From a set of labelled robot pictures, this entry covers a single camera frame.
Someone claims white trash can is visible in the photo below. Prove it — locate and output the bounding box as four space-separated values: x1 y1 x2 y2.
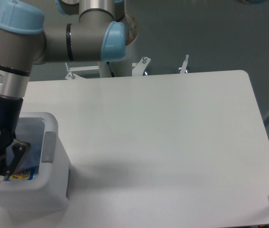
0 112 72 211

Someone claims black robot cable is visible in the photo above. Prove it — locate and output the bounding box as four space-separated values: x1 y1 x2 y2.
105 61 116 77

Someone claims blue snack wrapper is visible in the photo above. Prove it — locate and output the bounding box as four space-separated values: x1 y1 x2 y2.
6 166 39 181

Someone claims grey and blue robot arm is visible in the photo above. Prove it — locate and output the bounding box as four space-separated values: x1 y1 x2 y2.
0 0 126 182

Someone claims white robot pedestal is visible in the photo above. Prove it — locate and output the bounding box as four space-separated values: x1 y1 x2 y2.
64 14 189 80

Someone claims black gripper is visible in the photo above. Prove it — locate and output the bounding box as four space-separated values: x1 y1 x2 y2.
0 96 31 182

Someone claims crushed clear plastic bottle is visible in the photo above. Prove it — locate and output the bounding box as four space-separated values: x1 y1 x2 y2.
6 143 42 172

